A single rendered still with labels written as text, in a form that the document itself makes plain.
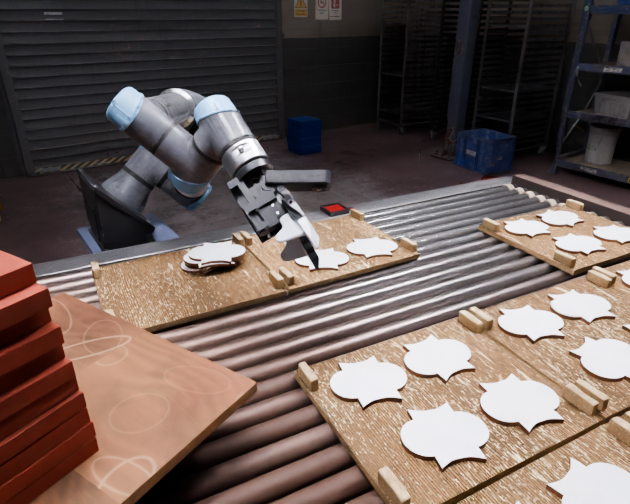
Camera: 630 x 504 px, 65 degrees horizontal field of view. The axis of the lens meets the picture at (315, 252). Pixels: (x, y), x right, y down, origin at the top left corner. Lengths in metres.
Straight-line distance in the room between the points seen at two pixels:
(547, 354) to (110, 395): 0.81
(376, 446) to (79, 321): 0.57
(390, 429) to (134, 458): 0.40
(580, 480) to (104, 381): 0.72
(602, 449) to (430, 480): 0.29
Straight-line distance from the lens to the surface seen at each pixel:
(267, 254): 1.40
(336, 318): 1.15
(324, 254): 1.38
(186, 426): 0.74
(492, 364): 1.04
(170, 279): 1.32
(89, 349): 0.93
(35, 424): 0.66
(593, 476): 0.88
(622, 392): 1.08
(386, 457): 0.83
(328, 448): 0.86
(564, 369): 1.08
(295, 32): 6.96
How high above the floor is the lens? 1.55
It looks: 26 degrees down
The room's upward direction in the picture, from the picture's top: straight up
